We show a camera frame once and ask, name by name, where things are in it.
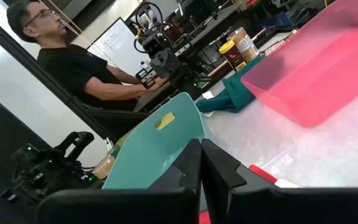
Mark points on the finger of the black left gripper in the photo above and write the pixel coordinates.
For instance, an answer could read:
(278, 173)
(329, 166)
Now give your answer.
(149, 83)
(142, 74)

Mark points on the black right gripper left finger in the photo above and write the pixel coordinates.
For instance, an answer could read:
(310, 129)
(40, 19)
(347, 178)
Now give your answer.
(120, 205)

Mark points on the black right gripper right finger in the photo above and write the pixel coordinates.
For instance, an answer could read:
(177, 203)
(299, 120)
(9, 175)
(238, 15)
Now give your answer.
(259, 205)

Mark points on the yellow-lid spice jar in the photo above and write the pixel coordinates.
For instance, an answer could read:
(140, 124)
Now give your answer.
(232, 57)

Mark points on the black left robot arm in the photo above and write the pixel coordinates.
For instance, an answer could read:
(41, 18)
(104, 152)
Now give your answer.
(191, 87)

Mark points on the black background robot arm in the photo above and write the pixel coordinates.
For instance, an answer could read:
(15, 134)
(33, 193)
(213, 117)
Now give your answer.
(42, 174)

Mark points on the grey desk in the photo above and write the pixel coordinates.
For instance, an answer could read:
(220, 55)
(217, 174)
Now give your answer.
(148, 98)

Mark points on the red cloth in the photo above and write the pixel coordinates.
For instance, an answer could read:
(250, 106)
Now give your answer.
(261, 172)

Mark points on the white whiteboard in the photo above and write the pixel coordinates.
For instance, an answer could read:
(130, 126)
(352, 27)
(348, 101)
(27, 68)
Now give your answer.
(117, 46)

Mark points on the cluttered background workbench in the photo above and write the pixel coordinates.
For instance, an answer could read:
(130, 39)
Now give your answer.
(210, 28)

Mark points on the teal plastic bin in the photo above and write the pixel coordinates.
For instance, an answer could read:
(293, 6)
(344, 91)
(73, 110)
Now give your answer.
(148, 149)

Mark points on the person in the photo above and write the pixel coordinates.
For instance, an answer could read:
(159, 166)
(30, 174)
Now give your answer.
(73, 71)

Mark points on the dark green cloth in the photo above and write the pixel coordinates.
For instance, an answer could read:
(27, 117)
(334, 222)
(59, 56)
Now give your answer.
(235, 93)

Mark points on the white table cover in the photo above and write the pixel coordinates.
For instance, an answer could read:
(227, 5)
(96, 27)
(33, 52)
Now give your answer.
(322, 155)

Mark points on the black partition panel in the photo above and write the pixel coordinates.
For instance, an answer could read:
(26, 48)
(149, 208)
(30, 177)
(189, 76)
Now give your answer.
(2, 146)

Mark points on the pink plastic tray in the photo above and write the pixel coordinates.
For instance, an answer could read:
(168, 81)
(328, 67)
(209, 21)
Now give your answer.
(315, 77)

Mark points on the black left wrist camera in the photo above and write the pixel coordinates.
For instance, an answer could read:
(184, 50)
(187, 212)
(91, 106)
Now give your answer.
(151, 46)

